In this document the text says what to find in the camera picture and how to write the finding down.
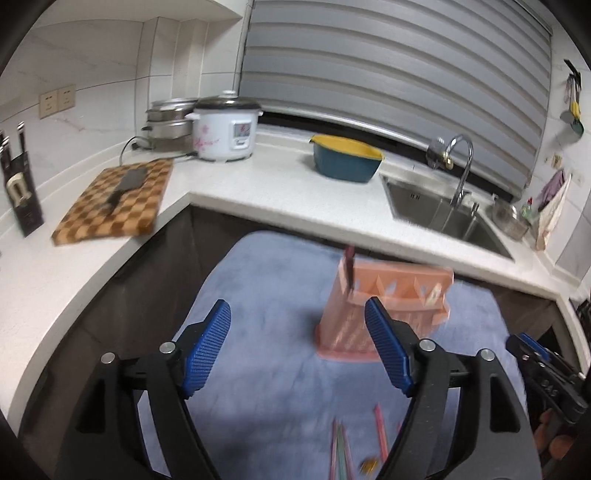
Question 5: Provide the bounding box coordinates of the checkered wooden cutting board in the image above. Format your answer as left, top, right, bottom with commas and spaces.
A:
51, 158, 175, 246

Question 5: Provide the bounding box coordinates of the pink plastic utensil holder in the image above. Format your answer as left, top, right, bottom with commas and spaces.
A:
315, 257, 454, 363

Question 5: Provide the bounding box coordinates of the green chopstick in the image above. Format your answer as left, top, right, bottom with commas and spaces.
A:
339, 425, 356, 480

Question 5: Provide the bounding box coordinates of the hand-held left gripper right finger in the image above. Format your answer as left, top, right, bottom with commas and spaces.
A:
365, 296, 543, 480

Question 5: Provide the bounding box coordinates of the purple hanging cloth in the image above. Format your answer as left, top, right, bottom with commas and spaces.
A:
536, 168, 567, 207

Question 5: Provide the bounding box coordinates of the black knife block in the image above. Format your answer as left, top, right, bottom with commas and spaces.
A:
0, 122, 45, 238

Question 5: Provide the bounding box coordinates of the blue and yellow basin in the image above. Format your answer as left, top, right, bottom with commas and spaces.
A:
308, 135, 385, 184

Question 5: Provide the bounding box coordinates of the stainless steel steamer pot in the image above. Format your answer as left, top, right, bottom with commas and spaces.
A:
142, 97, 200, 152

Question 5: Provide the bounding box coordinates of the black gas stove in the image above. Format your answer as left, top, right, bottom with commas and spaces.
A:
570, 295, 591, 324

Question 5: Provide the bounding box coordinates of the grey striped window blind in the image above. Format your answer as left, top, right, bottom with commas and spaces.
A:
238, 0, 553, 199

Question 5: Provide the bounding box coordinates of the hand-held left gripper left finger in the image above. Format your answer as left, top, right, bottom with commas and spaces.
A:
55, 299, 232, 480

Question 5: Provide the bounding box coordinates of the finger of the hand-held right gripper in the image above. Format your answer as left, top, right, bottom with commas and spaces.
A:
519, 333, 557, 361
505, 336, 536, 370

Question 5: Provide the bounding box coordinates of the stainless steel sink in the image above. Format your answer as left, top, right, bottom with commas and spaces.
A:
380, 174, 514, 259

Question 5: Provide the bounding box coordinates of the white floral rice cooker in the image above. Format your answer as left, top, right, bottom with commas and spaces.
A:
185, 90, 264, 162

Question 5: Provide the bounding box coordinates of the black cleaver knife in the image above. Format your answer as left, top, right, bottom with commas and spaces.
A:
105, 167, 147, 215

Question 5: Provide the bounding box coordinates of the white hanging towel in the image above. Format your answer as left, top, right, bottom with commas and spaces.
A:
536, 174, 573, 251

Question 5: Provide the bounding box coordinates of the stainless steel bowl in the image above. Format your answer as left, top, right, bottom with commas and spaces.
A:
491, 196, 531, 241

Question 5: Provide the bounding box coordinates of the chrome kitchen faucet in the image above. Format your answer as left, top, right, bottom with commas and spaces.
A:
427, 134, 475, 209

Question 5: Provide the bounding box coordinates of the blue fleece blanket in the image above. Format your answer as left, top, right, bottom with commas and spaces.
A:
139, 230, 528, 480

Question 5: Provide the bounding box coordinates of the black power cable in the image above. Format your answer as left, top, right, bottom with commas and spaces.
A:
119, 135, 197, 166

